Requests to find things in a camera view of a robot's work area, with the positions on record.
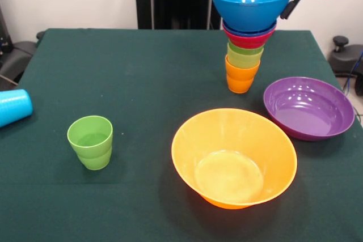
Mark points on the light blue bowl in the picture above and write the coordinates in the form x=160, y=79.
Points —
x=246, y=15

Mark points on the pink-red small bowl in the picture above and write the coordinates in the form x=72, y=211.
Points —
x=246, y=42

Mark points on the dark blue small bowl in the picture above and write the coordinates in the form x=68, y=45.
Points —
x=228, y=29

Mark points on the yellow translucent cup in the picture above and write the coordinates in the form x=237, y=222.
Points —
x=244, y=61

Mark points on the orange cup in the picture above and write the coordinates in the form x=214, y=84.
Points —
x=242, y=73
x=240, y=86

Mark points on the light green cup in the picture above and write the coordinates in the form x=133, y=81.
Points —
x=95, y=162
x=89, y=137

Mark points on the light blue cup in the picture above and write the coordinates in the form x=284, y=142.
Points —
x=14, y=106

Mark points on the purple bowl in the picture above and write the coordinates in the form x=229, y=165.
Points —
x=306, y=111

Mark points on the large orange bowl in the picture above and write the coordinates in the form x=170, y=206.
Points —
x=227, y=137

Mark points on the dark green tablecloth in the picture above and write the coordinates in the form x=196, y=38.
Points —
x=158, y=97

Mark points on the black pedestal base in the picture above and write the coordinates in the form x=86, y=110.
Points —
x=14, y=57
x=344, y=57

